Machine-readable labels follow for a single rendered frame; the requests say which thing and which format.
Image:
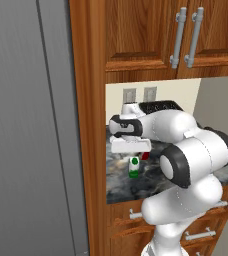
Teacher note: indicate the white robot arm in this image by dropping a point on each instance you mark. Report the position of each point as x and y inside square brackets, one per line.
[186, 146]

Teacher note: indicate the green and white drink carton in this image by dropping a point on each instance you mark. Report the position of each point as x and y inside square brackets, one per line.
[133, 168]

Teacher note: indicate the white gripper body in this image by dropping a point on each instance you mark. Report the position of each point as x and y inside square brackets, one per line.
[131, 145]

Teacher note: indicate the tall wooden cupboard side panel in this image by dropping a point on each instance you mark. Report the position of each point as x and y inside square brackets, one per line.
[89, 133]

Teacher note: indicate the grey wall socket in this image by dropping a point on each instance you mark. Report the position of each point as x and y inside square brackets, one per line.
[129, 95]
[150, 93]

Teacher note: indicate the wooden drawer front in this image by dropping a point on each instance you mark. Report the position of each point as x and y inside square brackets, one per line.
[202, 230]
[227, 195]
[122, 216]

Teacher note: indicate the wooden cupboard door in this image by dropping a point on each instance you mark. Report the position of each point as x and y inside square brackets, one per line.
[219, 30]
[136, 30]

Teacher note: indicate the red drink can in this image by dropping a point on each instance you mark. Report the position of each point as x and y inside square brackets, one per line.
[145, 155]

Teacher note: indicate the grey fridge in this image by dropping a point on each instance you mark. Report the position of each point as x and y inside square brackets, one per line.
[26, 133]

